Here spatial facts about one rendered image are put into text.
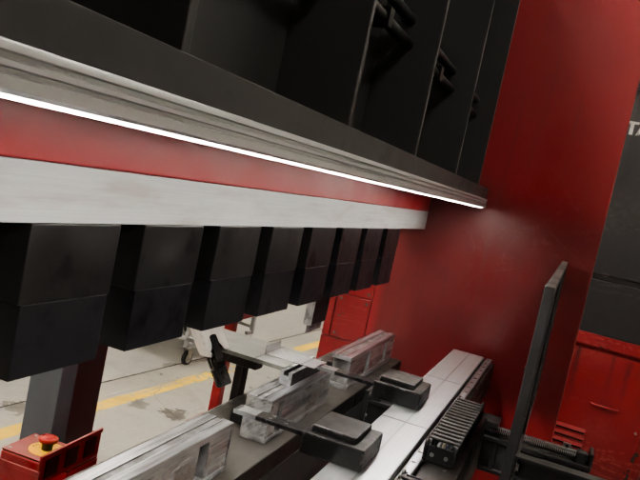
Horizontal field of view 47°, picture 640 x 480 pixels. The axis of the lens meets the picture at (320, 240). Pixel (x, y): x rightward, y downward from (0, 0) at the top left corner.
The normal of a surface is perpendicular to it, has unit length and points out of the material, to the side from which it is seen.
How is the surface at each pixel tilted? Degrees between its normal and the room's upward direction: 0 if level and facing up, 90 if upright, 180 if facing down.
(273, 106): 90
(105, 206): 90
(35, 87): 90
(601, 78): 90
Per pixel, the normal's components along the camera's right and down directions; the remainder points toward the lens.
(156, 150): 0.92, 0.22
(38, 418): -0.42, -0.01
